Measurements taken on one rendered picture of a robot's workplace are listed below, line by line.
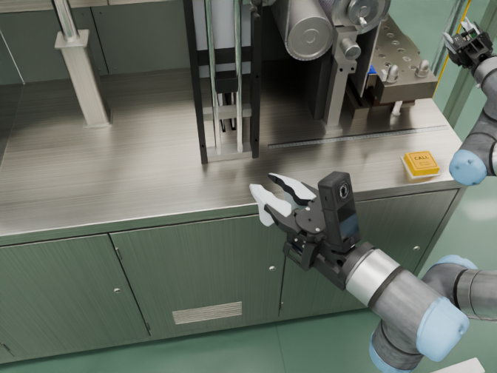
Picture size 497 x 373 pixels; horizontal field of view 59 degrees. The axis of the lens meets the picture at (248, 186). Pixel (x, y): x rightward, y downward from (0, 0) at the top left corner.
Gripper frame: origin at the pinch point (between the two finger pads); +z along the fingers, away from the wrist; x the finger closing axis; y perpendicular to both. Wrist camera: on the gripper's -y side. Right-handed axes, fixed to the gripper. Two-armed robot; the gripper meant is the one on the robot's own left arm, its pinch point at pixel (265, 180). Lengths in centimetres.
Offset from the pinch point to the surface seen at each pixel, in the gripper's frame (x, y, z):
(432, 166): 60, 23, -7
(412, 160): 58, 24, -2
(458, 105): 159, 56, 21
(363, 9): 54, -9, 23
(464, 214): 153, 104, -7
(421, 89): 74, 13, 9
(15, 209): -26, 38, 57
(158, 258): 1, 58, 35
